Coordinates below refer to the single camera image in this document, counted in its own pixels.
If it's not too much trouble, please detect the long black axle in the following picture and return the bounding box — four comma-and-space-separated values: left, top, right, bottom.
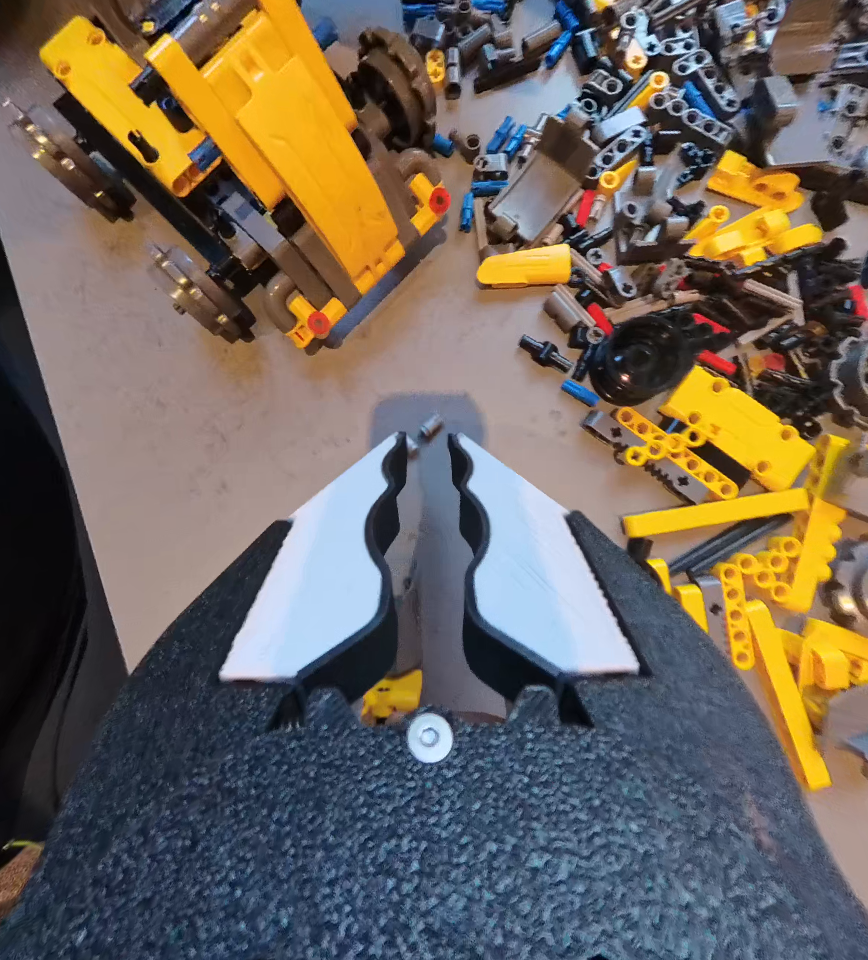
666, 513, 795, 575

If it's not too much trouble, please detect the yellow and black panel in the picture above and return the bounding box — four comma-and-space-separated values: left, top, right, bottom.
659, 366, 817, 492

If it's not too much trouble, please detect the yellow black brick vehicle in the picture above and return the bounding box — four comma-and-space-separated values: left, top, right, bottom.
2, 0, 453, 354

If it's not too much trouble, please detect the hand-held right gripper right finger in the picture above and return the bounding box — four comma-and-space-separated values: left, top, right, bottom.
447, 432, 641, 705

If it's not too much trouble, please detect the grey gear rack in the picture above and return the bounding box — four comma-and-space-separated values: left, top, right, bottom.
582, 408, 738, 505

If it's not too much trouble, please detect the short yellow beam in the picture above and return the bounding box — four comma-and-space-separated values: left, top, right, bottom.
674, 581, 708, 635

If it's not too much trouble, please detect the pile of grey bricks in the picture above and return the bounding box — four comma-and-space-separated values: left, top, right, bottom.
404, 0, 868, 436

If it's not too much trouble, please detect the grey desk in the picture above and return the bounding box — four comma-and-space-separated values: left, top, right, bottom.
0, 0, 868, 924

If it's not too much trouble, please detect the yellow arched brick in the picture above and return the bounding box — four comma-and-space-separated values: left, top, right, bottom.
797, 618, 868, 691

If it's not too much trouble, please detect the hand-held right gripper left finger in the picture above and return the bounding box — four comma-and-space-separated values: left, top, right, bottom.
218, 432, 408, 702

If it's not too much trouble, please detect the black toothed wheel hub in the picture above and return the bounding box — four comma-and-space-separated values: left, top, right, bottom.
591, 315, 697, 406

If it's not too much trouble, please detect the long flat yellow beam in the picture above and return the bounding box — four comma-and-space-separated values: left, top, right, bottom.
621, 487, 811, 540

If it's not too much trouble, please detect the yellow curved panel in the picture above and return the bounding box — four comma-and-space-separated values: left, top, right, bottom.
476, 243, 573, 290

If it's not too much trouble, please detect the yellow frame brick with pins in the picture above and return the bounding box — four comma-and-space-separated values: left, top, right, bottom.
361, 669, 423, 725

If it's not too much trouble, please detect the long yellow holed liftarm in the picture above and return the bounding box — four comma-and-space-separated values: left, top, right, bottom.
614, 407, 741, 500

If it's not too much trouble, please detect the black pin connector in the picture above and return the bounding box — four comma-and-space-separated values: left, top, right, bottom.
518, 333, 576, 372

